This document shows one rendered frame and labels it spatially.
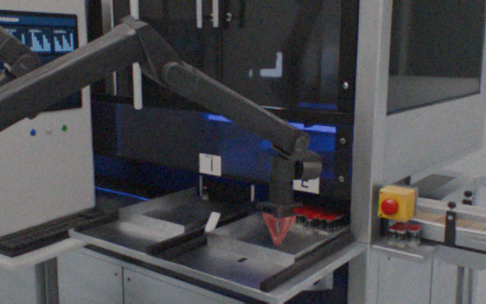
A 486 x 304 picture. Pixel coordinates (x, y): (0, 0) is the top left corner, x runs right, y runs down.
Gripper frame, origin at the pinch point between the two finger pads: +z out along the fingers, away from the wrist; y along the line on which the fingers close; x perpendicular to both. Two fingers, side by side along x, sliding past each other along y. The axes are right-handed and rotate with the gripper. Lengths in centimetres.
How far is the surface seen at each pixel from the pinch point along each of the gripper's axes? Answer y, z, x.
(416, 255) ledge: 25.4, 2.5, -23.8
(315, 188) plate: 23.2, -9.9, 4.3
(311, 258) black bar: 3.1, 3.0, -7.7
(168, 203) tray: 18, 2, 54
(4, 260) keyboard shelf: -28, 15, 70
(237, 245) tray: -1.4, 3.0, 10.5
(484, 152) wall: 487, 2, 81
